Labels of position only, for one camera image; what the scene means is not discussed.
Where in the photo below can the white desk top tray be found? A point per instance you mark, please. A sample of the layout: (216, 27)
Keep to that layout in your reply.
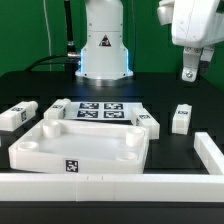
(70, 147)

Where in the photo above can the white L-shaped fence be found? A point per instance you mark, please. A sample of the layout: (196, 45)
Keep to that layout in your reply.
(91, 187)

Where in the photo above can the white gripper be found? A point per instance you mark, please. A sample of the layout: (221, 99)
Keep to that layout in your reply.
(194, 24)

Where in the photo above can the sheet of fiducial tags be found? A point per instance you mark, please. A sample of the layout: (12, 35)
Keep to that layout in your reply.
(101, 110)

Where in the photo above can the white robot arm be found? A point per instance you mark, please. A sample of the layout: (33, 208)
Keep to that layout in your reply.
(104, 58)

